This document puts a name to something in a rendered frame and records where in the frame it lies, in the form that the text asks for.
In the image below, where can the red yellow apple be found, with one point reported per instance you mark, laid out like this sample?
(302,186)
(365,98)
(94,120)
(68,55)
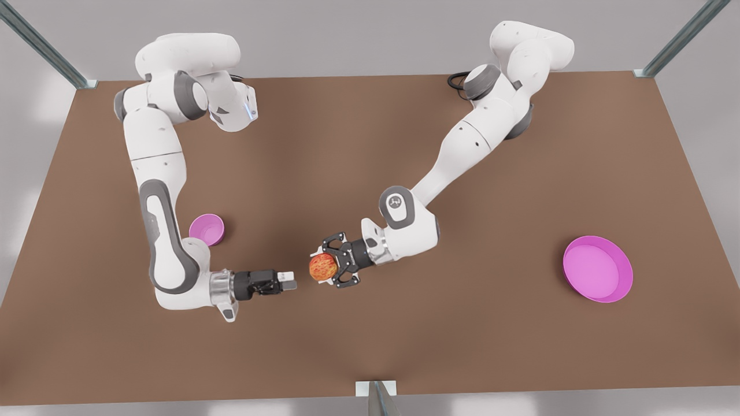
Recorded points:
(322,267)

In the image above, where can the small pink bowl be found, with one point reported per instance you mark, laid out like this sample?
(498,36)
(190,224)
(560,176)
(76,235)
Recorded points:
(208,228)

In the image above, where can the pink plate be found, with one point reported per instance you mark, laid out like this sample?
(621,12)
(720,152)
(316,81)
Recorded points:
(597,268)

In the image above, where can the silver frame post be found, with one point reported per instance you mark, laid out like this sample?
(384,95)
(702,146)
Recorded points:
(682,37)
(378,398)
(40,43)

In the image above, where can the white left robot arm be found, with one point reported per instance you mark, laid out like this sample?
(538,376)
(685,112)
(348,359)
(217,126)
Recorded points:
(480,127)

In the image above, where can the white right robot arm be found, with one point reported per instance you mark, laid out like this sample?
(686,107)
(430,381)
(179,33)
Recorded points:
(156,144)

